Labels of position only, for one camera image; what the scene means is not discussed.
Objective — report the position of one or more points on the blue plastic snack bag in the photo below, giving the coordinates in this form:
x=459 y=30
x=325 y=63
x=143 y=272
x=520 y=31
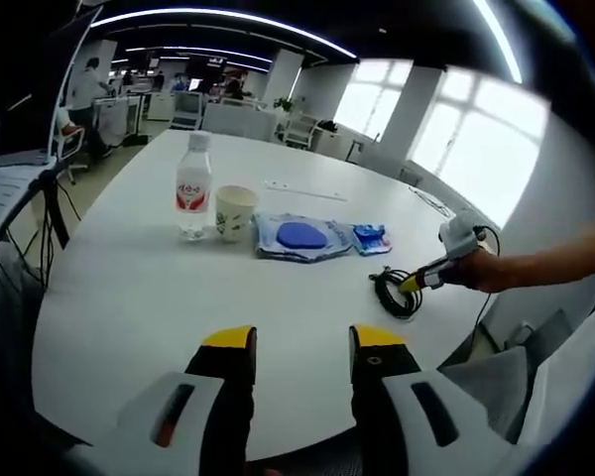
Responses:
x=297 y=235

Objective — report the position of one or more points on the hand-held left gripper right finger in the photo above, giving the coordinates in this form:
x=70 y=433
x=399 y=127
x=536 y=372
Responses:
x=382 y=396

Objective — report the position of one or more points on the metal frame stand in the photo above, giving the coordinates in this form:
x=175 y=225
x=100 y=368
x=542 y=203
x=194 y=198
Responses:
x=355 y=149

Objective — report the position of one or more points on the grey office chair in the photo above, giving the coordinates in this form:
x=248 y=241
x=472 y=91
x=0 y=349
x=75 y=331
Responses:
x=496 y=382

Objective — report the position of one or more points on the white mesh chair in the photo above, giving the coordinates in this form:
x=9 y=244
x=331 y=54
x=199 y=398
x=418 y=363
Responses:
x=5 y=198

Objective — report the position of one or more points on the person's right hand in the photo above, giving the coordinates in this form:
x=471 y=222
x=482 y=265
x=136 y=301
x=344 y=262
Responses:
x=476 y=273

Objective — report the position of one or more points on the ceiling light strip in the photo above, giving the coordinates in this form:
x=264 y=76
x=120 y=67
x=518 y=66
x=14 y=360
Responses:
x=498 y=35
x=218 y=17

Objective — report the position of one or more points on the clear water bottle red label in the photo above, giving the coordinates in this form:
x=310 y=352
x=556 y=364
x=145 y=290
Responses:
x=193 y=193

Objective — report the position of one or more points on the small blue wrapper packet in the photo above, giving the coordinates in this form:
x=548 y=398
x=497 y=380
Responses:
x=372 y=239

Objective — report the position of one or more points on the black tripod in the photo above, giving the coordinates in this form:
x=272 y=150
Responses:
x=54 y=218

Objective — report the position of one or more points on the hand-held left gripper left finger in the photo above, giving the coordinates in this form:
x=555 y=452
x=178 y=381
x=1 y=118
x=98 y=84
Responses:
x=228 y=396

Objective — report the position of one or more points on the potted green plant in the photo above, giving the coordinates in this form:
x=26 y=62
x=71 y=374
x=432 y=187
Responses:
x=283 y=104

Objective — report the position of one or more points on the large window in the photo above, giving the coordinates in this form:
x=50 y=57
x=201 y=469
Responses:
x=481 y=144
x=372 y=101

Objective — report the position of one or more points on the white paper cup green print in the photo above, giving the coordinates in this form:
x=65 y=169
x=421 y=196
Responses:
x=235 y=218

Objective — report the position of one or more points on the white office chair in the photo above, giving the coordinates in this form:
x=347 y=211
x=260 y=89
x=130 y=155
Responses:
x=186 y=106
x=69 y=144
x=300 y=131

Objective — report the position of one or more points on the black bag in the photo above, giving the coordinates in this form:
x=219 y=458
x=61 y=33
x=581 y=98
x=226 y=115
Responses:
x=327 y=125

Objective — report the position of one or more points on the person's white shirt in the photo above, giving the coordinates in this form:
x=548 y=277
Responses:
x=570 y=382

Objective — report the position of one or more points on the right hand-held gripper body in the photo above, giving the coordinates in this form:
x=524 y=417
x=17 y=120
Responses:
x=458 y=235

